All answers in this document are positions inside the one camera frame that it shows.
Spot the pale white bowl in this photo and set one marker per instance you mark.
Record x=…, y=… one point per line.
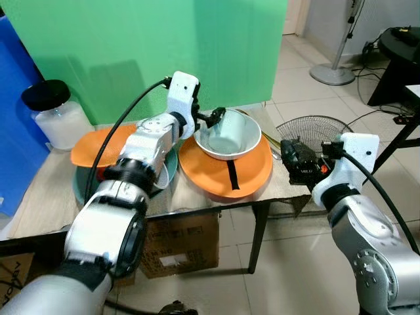
x=230, y=139

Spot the white door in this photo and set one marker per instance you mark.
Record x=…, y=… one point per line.
x=294, y=16

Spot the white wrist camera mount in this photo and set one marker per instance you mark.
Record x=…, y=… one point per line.
x=357, y=154
x=182, y=92

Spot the grey standing fan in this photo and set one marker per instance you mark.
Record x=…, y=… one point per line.
x=336, y=69

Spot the beige table cover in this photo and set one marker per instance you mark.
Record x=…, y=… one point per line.
x=56, y=197

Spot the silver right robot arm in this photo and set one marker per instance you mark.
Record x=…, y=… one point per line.
x=371, y=256

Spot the black strip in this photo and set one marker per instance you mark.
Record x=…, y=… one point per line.
x=233, y=176

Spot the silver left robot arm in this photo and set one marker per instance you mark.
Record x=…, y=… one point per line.
x=105, y=226

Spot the black metal table leg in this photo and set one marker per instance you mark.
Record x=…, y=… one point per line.
x=258, y=236

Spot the round orange plate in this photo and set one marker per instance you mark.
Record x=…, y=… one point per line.
x=210, y=177

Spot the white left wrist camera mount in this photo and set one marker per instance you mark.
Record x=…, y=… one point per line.
x=182, y=92

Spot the teal plate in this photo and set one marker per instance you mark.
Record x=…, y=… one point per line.
x=85, y=187

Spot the black round table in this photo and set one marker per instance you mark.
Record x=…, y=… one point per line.
x=397, y=62

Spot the clear jar with black lid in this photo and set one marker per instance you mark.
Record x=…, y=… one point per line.
x=62, y=121

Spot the printed cardboard box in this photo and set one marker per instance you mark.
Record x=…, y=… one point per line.
x=187, y=239

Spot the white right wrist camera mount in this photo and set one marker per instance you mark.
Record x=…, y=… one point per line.
x=357, y=154

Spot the green screen board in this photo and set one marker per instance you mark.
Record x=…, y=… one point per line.
x=131, y=39

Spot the blue board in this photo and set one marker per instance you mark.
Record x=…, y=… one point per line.
x=16, y=144

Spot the white table with black legs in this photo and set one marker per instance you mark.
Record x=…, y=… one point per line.
x=400, y=141

